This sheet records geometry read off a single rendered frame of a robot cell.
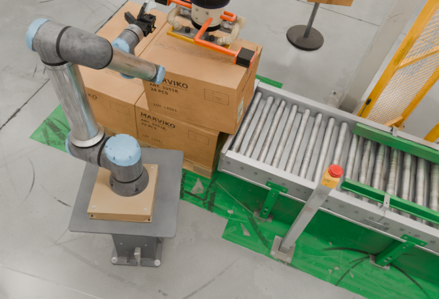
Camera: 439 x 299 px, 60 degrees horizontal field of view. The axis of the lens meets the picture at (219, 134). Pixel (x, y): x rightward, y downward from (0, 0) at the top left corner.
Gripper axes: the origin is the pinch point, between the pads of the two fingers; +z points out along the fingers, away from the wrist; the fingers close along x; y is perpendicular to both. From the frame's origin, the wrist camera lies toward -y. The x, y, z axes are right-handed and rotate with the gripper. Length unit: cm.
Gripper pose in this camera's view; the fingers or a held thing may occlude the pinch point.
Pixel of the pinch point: (151, 8)
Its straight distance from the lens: 208.0
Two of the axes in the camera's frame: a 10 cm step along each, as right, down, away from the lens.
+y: 9.2, 3.5, -1.4
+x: 1.1, -6.0, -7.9
